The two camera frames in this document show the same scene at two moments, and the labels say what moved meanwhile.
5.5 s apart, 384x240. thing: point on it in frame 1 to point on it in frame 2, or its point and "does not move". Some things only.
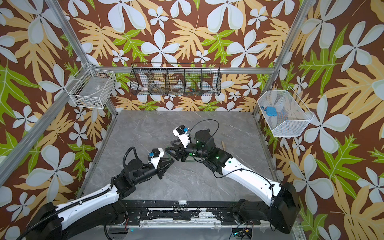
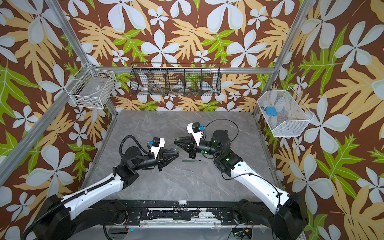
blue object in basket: (270, 111) does not move
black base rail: (224, 212) does not move
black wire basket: (171, 79) does not move
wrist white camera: (183, 137) to (194, 128)
